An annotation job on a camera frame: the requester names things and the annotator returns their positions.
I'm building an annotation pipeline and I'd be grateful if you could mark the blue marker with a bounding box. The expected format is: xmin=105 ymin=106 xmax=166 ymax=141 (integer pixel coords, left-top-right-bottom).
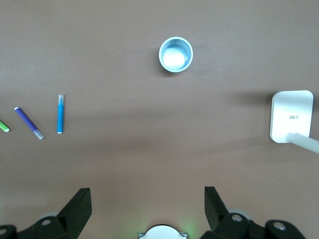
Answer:
xmin=57 ymin=94 xmax=65 ymax=134

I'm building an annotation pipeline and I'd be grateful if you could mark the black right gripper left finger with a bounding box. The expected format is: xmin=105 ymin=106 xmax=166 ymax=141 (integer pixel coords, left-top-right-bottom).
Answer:
xmin=0 ymin=188 xmax=92 ymax=239

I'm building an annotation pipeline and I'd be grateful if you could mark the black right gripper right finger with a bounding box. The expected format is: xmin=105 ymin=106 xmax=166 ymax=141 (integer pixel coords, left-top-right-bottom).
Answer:
xmin=201 ymin=186 xmax=307 ymax=239

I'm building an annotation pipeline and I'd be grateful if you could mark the light blue cup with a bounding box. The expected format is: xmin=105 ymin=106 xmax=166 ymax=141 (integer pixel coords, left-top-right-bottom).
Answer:
xmin=159 ymin=36 xmax=194 ymax=73

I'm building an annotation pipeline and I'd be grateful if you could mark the purple marker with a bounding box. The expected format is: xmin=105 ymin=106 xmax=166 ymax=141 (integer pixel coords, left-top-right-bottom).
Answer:
xmin=14 ymin=107 xmax=45 ymax=140

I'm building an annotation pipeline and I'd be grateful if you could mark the white lamp base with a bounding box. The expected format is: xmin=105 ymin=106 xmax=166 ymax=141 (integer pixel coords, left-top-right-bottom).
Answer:
xmin=270 ymin=90 xmax=319 ymax=154

